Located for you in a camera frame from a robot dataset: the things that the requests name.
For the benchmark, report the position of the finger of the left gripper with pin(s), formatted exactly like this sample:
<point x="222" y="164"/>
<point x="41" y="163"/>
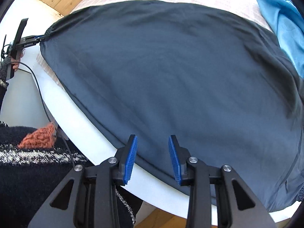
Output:
<point x="38" y="37"/>

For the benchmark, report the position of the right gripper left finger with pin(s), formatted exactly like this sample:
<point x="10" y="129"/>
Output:
<point x="86" y="197"/>

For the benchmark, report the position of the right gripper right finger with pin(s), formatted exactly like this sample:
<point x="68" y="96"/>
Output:
<point x="236" y="204"/>

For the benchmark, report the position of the black drawstring pants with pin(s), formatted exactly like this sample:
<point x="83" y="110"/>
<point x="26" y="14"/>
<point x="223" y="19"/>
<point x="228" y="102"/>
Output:
<point x="219" y="82"/>

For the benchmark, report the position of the person's left hand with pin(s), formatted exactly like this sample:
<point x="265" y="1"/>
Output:
<point x="16" y="62"/>

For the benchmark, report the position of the blue striped garment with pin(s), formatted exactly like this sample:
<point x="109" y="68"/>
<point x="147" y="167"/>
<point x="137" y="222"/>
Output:
<point x="287" y="24"/>

